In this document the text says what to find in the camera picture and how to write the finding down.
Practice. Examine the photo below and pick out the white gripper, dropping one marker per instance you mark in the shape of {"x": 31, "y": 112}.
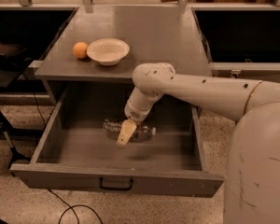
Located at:
{"x": 134, "y": 111}

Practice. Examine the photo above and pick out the clear plastic water bottle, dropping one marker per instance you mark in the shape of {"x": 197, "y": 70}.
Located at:
{"x": 142, "y": 132}

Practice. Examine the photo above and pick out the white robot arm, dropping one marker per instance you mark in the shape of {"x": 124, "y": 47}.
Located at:
{"x": 252, "y": 186}

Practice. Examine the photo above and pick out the grey open top drawer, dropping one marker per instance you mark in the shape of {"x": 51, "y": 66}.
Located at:
{"x": 74, "y": 151}

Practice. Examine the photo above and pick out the grey cabinet with counter top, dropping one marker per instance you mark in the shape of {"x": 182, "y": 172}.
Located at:
{"x": 155, "y": 34}

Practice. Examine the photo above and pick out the white bowl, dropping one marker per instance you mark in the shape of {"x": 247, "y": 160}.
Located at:
{"x": 108, "y": 51}

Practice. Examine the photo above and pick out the orange fruit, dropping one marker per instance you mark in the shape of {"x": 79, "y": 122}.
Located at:
{"x": 80, "y": 50}

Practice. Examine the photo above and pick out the black tripod stand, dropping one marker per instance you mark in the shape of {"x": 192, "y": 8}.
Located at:
{"x": 16, "y": 155}

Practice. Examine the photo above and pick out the dark box on left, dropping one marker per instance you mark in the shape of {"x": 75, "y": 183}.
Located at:
{"x": 14, "y": 57}

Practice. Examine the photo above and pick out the black drawer handle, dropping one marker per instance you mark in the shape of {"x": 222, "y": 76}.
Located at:
{"x": 115, "y": 185}

